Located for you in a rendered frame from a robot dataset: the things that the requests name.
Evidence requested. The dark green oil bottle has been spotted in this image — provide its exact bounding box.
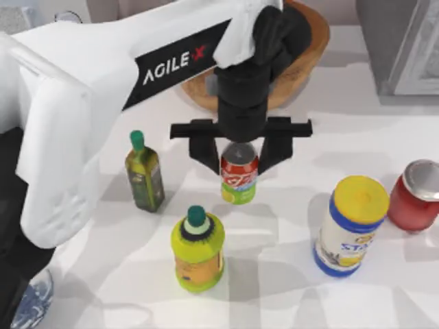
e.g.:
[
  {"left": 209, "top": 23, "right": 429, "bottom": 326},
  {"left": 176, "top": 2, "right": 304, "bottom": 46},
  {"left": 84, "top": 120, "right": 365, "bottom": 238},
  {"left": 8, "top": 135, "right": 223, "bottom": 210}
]
[{"left": 124, "top": 130, "right": 166, "bottom": 211}]

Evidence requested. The red and green can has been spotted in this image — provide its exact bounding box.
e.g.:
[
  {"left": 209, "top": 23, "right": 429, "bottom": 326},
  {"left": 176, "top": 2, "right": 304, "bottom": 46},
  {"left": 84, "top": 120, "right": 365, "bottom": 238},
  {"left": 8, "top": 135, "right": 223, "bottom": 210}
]
[{"left": 219, "top": 141, "right": 259, "bottom": 206}]

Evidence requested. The brown wooden bowl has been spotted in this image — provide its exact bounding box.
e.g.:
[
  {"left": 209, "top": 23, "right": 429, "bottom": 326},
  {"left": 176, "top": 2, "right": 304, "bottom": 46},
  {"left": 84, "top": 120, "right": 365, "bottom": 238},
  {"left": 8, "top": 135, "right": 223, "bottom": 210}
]
[{"left": 180, "top": 0, "right": 331, "bottom": 111}]

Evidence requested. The yellow-green bottle with green cap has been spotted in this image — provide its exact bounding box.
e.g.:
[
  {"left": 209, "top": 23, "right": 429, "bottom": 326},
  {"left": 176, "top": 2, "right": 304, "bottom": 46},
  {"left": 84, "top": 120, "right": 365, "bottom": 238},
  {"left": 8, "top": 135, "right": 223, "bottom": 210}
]
[{"left": 170, "top": 204, "right": 226, "bottom": 293}]

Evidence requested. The white canister with yellow lid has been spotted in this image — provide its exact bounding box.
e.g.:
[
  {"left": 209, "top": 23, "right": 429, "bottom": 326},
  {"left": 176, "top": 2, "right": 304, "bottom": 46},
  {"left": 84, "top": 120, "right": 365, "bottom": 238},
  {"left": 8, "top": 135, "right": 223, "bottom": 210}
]
[{"left": 311, "top": 175, "right": 390, "bottom": 279}]

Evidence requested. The red jar with silver lid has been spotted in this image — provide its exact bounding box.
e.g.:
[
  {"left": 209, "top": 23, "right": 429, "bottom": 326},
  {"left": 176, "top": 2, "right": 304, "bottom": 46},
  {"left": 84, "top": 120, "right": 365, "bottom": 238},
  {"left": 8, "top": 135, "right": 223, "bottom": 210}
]
[{"left": 387, "top": 158, "right": 439, "bottom": 234}]

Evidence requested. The blue and white patterned cup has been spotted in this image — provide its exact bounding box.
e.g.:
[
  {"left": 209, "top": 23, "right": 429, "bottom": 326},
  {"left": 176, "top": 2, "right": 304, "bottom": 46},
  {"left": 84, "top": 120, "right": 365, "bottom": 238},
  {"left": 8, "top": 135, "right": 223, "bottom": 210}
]
[{"left": 9, "top": 268, "right": 55, "bottom": 329}]

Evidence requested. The grey cabinet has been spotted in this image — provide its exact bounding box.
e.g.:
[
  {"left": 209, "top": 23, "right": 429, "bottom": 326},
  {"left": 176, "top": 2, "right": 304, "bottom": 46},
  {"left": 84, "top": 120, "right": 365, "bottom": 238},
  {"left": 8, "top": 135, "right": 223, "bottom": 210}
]
[{"left": 355, "top": 0, "right": 439, "bottom": 99}]

